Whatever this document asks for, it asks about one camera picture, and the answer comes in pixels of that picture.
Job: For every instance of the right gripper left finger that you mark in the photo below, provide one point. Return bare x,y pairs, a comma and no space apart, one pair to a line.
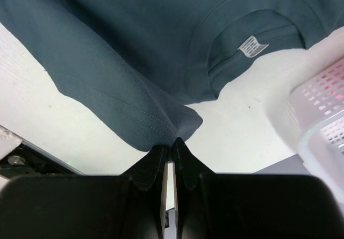
130,205

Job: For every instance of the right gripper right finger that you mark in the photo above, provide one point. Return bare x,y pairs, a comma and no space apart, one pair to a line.
212,205

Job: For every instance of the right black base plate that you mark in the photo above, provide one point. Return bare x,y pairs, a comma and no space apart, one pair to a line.
28,159

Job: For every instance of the white plastic basket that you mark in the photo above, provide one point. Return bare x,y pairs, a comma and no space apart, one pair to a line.
306,108

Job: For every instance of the blue t shirt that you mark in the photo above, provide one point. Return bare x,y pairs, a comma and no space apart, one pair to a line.
139,64

